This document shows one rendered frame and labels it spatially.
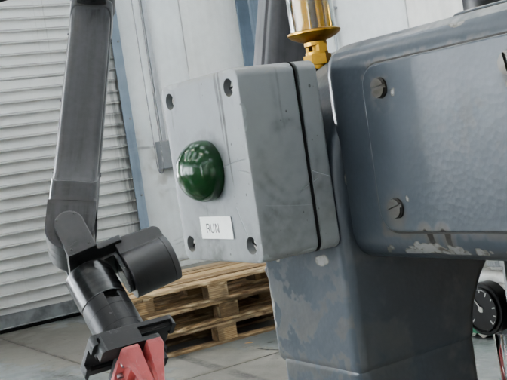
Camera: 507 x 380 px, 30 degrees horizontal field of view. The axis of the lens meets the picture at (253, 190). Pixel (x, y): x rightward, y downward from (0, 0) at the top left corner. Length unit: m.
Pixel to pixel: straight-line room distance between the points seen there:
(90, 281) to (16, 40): 7.36
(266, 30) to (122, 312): 0.40
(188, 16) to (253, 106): 8.78
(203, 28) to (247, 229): 8.83
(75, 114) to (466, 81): 0.87
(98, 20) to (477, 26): 0.95
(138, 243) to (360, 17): 7.47
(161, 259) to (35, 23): 7.44
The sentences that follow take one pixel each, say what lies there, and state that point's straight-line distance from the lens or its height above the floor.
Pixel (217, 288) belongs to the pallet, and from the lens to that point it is 6.23.
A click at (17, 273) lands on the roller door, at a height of 0.47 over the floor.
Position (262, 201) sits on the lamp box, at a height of 1.27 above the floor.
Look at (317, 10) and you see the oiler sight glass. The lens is 0.51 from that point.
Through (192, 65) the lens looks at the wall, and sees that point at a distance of 9.13.
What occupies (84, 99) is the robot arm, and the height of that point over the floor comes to 1.38.
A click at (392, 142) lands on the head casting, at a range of 0.42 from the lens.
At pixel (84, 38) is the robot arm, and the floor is 1.46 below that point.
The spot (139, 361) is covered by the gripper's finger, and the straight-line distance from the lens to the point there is 1.04.
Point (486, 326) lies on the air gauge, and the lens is 0.68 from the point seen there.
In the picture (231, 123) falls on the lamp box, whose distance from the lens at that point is 0.43.
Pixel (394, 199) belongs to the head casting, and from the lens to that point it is 0.42.
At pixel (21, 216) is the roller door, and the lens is 8.28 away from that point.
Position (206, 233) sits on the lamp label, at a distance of 0.47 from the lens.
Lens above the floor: 1.30
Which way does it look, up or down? 3 degrees down
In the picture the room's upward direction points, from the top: 8 degrees counter-clockwise
